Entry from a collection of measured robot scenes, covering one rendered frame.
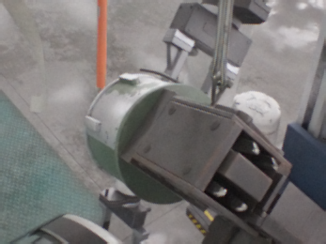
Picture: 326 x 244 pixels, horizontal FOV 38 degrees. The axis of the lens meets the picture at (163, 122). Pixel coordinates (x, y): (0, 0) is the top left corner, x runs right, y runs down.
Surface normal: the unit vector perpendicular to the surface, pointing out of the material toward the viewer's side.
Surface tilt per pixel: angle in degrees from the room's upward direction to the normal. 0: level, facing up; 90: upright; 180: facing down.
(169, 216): 0
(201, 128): 43
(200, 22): 65
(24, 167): 0
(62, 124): 0
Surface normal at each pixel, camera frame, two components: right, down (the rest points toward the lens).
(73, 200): 0.00, -0.74
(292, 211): 0.50, 0.19
